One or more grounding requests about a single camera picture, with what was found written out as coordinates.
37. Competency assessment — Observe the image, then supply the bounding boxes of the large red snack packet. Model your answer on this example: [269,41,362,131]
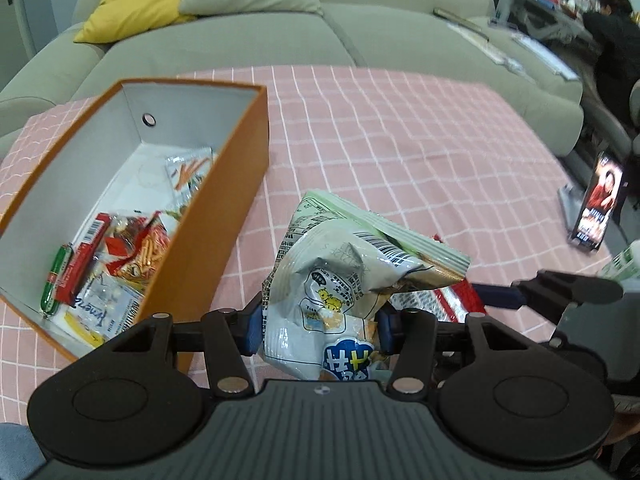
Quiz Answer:
[390,232,489,324]

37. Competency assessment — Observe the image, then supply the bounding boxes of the white spicy strip packet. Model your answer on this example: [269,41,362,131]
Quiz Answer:
[165,146,215,221]

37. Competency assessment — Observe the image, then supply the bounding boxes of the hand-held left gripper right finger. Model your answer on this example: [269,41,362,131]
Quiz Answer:
[375,305,546,396]

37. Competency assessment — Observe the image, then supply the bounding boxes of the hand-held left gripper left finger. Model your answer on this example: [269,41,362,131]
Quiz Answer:
[107,300,266,396]

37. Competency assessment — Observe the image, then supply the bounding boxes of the white flat board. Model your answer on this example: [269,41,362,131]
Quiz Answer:
[512,34,581,82]

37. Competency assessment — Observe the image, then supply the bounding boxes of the white snack bag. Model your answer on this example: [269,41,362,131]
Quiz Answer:
[261,189,472,384]

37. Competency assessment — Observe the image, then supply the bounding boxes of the white door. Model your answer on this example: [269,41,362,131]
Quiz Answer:
[0,0,39,69]

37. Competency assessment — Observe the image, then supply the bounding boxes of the smartphone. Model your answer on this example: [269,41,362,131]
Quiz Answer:
[570,151,627,252]

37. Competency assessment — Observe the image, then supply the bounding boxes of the dark flat strip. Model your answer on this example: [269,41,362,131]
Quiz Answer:
[434,7,491,42]

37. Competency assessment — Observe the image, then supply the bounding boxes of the green sausage stick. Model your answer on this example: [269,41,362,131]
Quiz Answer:
[39,243,75,317]

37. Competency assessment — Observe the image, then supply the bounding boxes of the person's right forearm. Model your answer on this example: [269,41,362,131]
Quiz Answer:
[602,395,640,461]

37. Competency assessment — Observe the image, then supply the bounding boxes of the clear packet of orange sticks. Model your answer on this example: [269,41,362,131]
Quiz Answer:
[102,210,174,294]

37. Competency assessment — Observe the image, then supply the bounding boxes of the beige sofa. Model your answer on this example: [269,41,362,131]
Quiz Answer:
[0,0,586,158]

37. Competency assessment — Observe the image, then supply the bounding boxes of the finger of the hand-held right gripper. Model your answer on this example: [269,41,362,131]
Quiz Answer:
[470,282,527,311]
[511,270,624,326]

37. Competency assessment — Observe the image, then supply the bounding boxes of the person's blue jeans leg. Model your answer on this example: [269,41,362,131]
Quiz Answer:
[0,422,44,480]

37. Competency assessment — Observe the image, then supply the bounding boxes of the long white strip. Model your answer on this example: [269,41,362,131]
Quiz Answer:
[447,22,524,72]

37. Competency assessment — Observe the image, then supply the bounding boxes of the small red bar packet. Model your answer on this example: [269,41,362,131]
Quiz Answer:
[54,212,114,305]

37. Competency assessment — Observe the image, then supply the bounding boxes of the grey phone stand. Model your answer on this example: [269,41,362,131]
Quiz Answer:
[557,184,584,234]

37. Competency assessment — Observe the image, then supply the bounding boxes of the green white snack packet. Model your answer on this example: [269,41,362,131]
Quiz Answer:
[597,240,640,284]

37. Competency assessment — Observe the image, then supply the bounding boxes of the orange cardboard box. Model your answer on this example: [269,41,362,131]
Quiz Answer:
[0,77,271,376]

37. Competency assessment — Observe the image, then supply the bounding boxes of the grey chair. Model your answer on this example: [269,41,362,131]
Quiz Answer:
[582,77,640,162]

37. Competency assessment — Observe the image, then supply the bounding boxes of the pink checked tablecloth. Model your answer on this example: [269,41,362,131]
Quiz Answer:
[0,64,619,426]

